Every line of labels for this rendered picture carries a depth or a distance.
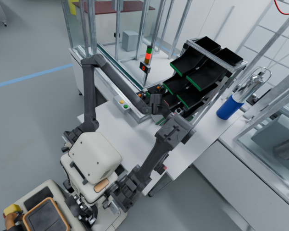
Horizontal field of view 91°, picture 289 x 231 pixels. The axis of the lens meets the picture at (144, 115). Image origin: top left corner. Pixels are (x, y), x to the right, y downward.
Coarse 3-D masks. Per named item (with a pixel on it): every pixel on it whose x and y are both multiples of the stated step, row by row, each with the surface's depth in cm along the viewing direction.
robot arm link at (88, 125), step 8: (88, 64) 78; (96, 64) 79; (88, 72) 79; (88, 80) 80; (88, 88) 80; (88, 96) 80; (88, 104) 81; (88, 112) 81; (88, 120) 79; (96, 120) 88; (88, 128) 79
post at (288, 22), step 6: (288, 18) 121; (288, 24) 122; (282, 30) 126; (276, 36) 131; (270, 42) 135; (264, 48) 140; (258, 54) 145; (252, 60) 151; (258, 60) 149; (252, 66) 153; (246, 72) 159; (240, 78) 166; (234, 84) 174; (228, 90) 181; (222, 96) 190
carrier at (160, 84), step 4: (160, 84) 167; (148, 88) 160; (152, 88) 161; (156, 88) 159; (160, 88) 161; (164, 88) 162; (152, 92) 157; (156, 92) 155; (160, 92) 156; (164, 92) 158
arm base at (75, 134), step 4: (76, 128) 82; (64, 132) 82; (68, 132) 84; (72, 132) 81; (76, 132) 81; (80, 132) 81; (68, 136) 80; (72, 136) 80; (76, 136) 80; (72, 140) 80; (76, 140) 81; (72, 144) 79
